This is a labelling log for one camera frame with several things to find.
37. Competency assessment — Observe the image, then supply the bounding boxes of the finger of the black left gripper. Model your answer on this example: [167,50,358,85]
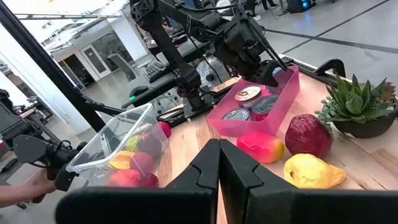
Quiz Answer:
[247,59,280,88]
[247,16,290,72]

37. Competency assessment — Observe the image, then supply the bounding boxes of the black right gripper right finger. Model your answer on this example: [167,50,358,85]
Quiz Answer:
[219,138,300,224]

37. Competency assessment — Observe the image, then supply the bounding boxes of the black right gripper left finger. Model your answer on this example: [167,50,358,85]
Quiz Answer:
[166,138,221,224]

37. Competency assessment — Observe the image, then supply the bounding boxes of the dark maroon fruit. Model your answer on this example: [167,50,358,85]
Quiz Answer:
[138,133,163,160]

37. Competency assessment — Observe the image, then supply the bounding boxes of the dark red textured fruit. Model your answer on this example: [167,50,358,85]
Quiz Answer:
[284,113,333,159]

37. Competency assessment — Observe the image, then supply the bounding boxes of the green apple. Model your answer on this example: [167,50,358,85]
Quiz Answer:
[125,134,141,153]

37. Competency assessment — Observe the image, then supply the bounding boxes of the red orange mango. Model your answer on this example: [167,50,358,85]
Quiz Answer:
[107,168,141,189]

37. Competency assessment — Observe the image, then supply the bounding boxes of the yellow orange starfruit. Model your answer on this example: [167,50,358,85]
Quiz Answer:
[108,150,135,171]

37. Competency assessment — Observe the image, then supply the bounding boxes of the person's forearm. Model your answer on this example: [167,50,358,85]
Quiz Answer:
[0,184,29,208]

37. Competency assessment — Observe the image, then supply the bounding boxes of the person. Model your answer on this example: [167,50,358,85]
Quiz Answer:
[244,0,280,22]

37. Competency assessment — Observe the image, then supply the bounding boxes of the red yellow mango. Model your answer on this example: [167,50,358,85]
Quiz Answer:
[236,131,285,165]

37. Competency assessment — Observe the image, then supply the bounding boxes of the black computer tower glowing fans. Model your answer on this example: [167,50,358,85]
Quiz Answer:
[285,0,317,14]

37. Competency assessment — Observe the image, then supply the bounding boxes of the red translucent plastic tray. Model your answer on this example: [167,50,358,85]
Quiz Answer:
[206,65,301,138]

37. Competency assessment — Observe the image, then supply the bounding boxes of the small dark red fruit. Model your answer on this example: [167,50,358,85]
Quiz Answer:
[157,121,173,139]

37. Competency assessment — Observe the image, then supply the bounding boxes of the yellow apple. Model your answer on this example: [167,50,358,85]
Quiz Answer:
[283,152,347,190]

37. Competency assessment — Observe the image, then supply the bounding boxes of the black keyboard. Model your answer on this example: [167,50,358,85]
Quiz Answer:
[142,60,171,83]

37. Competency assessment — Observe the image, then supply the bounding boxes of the black long desk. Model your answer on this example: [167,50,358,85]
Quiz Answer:
[120,37,240,110]

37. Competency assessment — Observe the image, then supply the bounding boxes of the potted succulent plant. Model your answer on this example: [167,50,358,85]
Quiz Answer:
[314,73,398,139]

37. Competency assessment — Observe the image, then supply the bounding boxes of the black computer mouse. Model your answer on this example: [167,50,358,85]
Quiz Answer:
[128,85,150,102]

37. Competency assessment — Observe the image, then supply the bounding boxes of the clear plastic container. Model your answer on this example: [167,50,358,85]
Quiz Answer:
[65,103,170,189]

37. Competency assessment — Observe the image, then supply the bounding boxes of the grey chair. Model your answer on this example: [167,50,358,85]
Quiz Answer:
[107,52,140,82]

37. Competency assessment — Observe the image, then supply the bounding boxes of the person's hand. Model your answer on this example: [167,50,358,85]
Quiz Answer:
[23,169,57,203]

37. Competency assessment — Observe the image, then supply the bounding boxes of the black frame handle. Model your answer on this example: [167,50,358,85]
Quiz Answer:
[313,58,347,78]

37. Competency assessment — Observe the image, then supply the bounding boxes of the black rig post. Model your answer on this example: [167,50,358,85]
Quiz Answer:
[0,0,125,134]

